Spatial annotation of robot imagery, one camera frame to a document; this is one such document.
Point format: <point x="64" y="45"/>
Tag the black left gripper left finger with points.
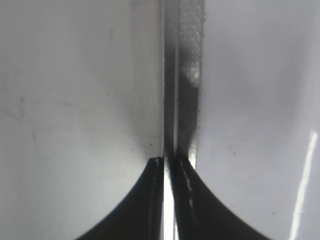
<point x="138" y="216"/>

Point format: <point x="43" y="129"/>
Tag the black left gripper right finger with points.
<point x="198" y="213"/>

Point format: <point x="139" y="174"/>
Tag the white whiteboard with grey frame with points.
<point x="242" y="102"/>

